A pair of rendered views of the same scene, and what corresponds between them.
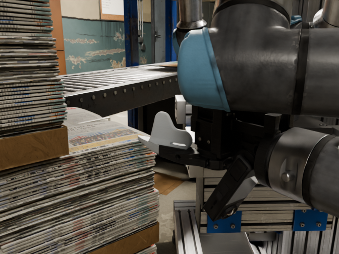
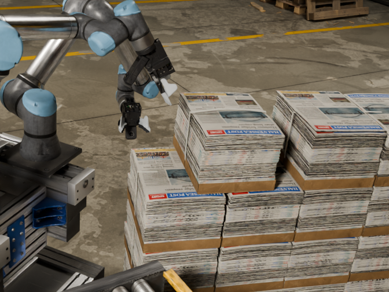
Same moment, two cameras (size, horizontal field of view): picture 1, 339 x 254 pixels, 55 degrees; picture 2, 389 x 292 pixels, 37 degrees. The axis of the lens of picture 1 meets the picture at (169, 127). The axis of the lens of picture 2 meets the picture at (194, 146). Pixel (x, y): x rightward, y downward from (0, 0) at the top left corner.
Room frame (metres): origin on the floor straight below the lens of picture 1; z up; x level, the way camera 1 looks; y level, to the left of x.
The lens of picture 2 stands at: (2.31, 0.98, 1.88)
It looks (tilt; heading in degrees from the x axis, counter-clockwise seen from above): 27 degrees down; 202
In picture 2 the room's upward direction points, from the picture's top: 7 degrees clockwise
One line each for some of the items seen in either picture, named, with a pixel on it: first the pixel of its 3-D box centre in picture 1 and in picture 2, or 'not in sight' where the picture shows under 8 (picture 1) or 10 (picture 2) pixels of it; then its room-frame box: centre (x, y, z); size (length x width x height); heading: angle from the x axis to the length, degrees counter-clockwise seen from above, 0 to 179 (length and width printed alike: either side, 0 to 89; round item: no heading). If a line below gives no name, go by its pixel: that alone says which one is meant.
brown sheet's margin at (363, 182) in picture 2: not in sight; (317, 159); (0.26, 0.69, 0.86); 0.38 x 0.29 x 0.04; 39
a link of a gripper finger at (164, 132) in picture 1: (162, 132); (146, 123); (0.43, 0.01, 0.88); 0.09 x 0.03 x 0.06; 65
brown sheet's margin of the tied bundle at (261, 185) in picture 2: not in sight; (230, 175); (0.59, 0.45, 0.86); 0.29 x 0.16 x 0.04; 130
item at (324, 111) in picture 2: not in sight; (328, 109); (0.25, 0.68, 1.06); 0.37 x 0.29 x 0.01; 39
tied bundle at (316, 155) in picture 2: not in sight; (322, 138); (0.26, 0.69, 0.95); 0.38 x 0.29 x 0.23; 39
